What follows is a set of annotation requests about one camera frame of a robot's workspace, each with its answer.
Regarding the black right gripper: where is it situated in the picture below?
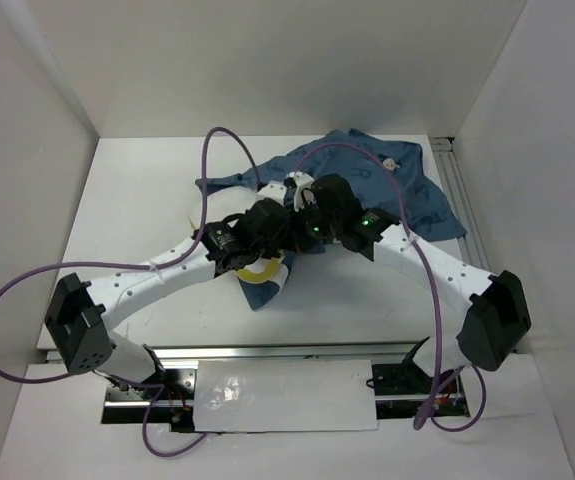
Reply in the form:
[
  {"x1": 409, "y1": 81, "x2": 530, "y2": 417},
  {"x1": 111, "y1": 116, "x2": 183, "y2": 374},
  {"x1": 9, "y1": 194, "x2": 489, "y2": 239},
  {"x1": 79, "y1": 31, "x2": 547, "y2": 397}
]
[{"x1": 278, "y1": 198, "x2": 340, "y2": 255}]

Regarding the white pillow with yellow edge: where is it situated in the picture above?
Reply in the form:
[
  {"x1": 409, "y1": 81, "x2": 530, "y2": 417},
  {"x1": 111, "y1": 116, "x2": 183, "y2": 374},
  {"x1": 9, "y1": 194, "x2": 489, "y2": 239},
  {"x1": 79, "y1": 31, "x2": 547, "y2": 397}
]
[{"x1": 206, "y1": 186, "x2": 293, "y2": 310}]

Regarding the blue cartoon print pillowcase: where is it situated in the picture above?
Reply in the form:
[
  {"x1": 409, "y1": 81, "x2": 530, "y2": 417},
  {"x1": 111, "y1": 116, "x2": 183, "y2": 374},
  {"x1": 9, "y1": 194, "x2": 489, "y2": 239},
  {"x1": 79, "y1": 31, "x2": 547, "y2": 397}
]
[{"x1": 194, "y1": 128, "x2": 468, "y2": 312}]

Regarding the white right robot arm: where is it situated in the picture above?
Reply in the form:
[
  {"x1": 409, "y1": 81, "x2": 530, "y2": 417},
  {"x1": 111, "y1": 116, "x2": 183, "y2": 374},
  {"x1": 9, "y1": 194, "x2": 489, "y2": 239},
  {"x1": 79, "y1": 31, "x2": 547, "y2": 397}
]
[{"x1": 285, "y1": 172, "x2": 531, "y2": 392}]

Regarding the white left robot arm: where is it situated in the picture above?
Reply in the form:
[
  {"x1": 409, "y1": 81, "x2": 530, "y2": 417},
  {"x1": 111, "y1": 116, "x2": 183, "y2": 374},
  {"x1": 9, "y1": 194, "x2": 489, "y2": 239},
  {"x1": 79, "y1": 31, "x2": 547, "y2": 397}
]
[{"x1": 45, "y1": 199, "x2": 291, "y2": 399}]

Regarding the white cover sheet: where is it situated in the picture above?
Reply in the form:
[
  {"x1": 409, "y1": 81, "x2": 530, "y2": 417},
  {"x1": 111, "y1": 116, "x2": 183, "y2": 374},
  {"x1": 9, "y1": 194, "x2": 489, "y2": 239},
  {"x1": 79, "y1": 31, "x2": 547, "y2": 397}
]
[{"x1": 193, "y1": 359, "x2": 378, "y2": 433}]

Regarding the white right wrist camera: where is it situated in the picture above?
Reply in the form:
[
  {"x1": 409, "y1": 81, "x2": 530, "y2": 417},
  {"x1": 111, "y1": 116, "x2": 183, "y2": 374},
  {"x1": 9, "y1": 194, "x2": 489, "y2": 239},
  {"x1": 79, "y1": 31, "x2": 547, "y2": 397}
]
[{"x1": 283, "y1": 171, "x2": 315, "y2": 212}]

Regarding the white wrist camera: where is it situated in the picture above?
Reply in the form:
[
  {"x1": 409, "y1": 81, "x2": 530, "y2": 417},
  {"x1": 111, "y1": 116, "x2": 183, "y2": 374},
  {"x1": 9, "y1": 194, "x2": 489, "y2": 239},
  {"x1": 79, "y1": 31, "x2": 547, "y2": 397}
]
[
  {"x1": 257, "y1": 181, "x2": 287, "y2": 206},
  {"x1": 283, "y1": 171, "x2": 315, "y2": 212}
]

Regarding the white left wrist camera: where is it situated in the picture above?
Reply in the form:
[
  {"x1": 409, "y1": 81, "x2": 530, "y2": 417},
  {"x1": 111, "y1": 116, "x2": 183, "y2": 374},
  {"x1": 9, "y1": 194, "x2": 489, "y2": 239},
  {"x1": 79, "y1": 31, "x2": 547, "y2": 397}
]
[{"x1": 257, "y1": 181, "x2": 287, "y2": 206}]

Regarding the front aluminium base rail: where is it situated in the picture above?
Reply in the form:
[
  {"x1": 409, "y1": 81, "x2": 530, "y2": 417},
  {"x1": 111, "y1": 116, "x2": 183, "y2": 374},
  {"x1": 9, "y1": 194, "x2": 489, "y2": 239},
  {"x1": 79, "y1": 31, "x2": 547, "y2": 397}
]
[{"x1": 101, "y1": 342, "x2": 470, "y2": 433}]

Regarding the aluminium frame rail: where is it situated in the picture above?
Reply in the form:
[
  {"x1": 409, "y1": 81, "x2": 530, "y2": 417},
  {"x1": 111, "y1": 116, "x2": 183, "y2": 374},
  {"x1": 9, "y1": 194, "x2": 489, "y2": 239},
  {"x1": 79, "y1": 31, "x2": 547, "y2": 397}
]
[{"x1": 429, "y1": 137, "x2": 490, "y2": 270}]

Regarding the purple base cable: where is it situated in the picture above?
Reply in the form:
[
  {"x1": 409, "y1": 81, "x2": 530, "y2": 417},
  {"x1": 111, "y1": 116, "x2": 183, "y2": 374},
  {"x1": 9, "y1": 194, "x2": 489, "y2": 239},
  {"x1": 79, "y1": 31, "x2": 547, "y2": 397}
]
[{"x1": 141, "y1": 382, "x2": 218, "y2": 459}]

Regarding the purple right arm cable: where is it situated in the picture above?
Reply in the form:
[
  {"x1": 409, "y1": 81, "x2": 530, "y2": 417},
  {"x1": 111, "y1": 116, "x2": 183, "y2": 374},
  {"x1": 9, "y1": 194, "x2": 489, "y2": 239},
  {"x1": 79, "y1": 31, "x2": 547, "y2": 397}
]
[{"x1": 289, "y1": 143, "x2": 488, "y2": 432}]

